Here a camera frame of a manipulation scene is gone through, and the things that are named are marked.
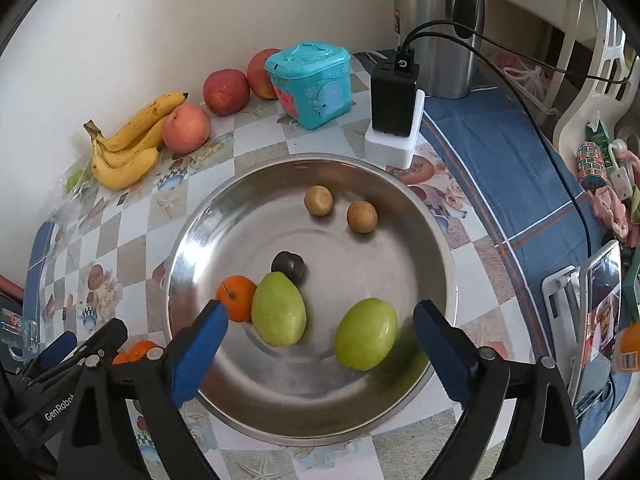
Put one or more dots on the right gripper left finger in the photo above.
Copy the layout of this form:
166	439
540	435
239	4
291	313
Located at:
98	440

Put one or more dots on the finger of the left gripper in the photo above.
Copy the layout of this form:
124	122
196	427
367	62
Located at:
106	341
53	355

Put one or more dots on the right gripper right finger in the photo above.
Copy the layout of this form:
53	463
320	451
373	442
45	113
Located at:
542	440

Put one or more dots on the orange tangerine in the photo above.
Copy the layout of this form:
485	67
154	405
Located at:
236	293
135	353

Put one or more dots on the green guava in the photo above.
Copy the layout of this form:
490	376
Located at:
366	334
278	311

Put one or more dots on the dark plum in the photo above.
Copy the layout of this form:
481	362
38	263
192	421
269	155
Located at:
291	265

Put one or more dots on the brown longan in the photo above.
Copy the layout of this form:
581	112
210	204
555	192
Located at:
362	217
318	200

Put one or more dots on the clear glass mug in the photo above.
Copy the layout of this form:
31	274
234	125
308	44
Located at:
20	335

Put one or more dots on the orange carton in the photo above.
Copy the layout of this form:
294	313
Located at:
627	349

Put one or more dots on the clear bag green fruit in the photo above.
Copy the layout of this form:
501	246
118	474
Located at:
79	181

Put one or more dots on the yellow banana bunch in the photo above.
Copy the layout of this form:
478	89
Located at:
130	154

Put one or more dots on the front pink apple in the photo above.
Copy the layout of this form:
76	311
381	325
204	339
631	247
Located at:
187	128

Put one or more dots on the large steel plate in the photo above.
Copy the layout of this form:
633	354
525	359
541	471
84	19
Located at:
301	395

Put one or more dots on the middle red apple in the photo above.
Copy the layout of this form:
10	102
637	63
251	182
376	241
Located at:
226	92

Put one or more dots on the red apple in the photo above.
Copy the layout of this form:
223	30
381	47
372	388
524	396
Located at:
257	77
226	92

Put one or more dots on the right red apple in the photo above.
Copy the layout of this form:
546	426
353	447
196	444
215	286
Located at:
257	77

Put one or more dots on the teal toy box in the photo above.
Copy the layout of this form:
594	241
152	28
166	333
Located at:
312	82

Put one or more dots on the white plastic chair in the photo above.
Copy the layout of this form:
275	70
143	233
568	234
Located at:
611	82

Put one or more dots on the black power adapter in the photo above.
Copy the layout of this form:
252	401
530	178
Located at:
393	92

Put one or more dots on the steel thermos kettle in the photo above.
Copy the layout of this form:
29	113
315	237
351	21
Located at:
451	29

